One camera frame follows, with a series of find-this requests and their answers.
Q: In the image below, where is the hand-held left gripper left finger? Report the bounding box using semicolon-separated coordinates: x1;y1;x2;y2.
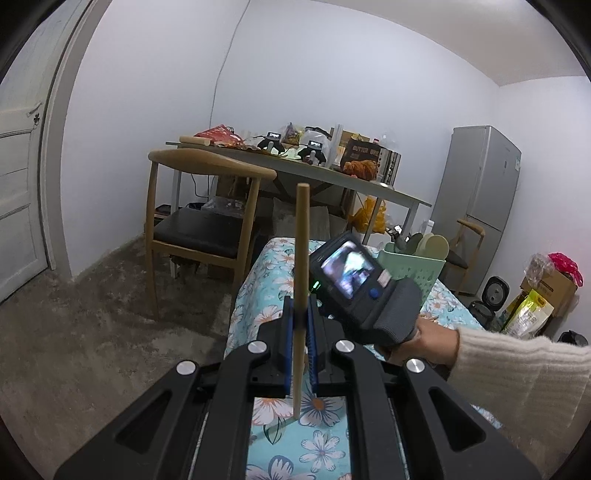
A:
53;295;296;480

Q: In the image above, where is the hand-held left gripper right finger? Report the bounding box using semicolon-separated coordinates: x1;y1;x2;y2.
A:
307;295;541;480

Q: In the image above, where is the wooden chopstick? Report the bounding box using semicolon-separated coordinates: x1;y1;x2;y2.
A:
291;183;311;418

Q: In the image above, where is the green plastic utensil holder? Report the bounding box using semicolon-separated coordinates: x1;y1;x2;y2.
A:
378;248;448;308

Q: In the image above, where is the person's right forearm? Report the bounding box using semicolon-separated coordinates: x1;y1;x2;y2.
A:
443;325;591;480

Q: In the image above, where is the person's right hand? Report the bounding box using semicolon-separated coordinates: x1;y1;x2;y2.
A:
385;318;461;370

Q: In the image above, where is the yellow plastic bag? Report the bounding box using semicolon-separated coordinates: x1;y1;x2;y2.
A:
352;196;387;234

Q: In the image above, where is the teal floral quilt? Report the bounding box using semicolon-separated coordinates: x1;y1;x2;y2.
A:
224;237;504;480

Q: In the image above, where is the grey dining table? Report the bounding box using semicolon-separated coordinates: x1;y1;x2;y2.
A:
165;138;432;245

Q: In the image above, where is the wooden chair black seat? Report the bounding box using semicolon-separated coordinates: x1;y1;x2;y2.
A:
447;219;486;296
145;148;278;320

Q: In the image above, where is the perforated steel canister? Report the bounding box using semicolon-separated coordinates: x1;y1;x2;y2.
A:
376;150;402;188

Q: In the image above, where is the black spare gripper device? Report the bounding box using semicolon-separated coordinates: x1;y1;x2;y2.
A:
297;141;328;166
256;131;286;154

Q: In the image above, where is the tan cardboard box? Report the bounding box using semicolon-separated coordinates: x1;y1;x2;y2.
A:
330;129;372;151

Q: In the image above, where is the clear plastic bag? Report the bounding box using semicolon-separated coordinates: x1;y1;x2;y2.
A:
305;129;334;155
525;254;552;283

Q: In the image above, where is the black rice cooker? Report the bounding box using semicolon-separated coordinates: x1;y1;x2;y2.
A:
468;276;509;330

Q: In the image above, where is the silver fridge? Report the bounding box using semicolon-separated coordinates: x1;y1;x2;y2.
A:
430;126;522;296

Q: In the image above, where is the yellow green rice sack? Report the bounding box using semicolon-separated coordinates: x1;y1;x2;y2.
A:
504;288;555;339

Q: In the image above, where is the red snack packaging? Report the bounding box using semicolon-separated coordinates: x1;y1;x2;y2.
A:
194;124;247;149

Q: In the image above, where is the brown cardboard box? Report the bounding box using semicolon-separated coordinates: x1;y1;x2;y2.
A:
521;270;578;319

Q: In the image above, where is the pink plastic bag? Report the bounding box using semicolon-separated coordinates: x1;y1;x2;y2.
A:
549;252;579;287

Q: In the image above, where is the white panel door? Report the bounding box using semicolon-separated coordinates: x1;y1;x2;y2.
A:
0;0;95;305

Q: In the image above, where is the white wall cable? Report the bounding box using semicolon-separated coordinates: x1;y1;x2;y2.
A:
210;0;254;136

